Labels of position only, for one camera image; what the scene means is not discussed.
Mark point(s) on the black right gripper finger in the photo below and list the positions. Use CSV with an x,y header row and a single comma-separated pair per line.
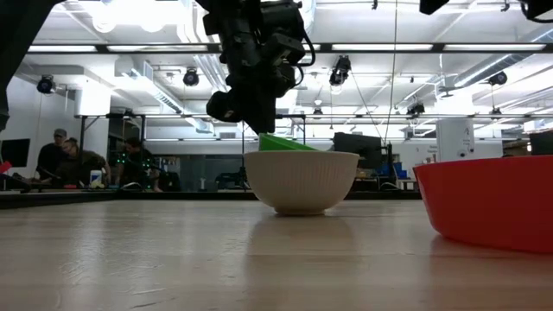
x,y
432,5

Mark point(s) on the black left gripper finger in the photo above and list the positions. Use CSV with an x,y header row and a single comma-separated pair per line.
x,y
251,103
268,108

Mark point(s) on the green plastic bowl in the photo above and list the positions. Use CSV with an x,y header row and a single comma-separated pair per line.
x,y
281,144

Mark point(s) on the white ribbed bowl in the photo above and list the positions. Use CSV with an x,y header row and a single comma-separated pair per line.
x,y
302,185

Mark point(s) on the red plastic bowl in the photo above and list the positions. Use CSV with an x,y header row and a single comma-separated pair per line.
x,y
488,203

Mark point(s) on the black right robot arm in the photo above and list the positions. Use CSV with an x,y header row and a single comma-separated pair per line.
x,y
540,6

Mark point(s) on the black ceiling spotlight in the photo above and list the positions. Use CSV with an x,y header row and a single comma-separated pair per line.
x,y
497,78
191,78
495,113
340,71
45,84
415,109

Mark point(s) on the black monitor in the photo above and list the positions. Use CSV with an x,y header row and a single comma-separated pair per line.
x,y
542,142
356,149
15,152

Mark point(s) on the person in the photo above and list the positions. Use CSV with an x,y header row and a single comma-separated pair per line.
x,y
84,166
52,160
138,164

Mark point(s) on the white column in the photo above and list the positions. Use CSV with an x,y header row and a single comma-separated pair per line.
x,y
453,138

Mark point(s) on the blue crates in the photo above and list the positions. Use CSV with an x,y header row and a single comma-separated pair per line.
x,y
395,170

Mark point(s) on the white wipes canister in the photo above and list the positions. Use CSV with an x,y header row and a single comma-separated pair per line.
x,y
95,177

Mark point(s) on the small red object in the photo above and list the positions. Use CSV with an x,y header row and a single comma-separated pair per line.
x,y
4,167

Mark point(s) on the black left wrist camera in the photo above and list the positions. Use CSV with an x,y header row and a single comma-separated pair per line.
x,y
285,48

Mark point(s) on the black aluminium table frame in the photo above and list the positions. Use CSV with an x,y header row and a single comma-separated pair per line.
x,y
438,47

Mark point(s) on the black workstation frame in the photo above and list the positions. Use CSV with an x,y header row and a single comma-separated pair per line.
x,y
82,129

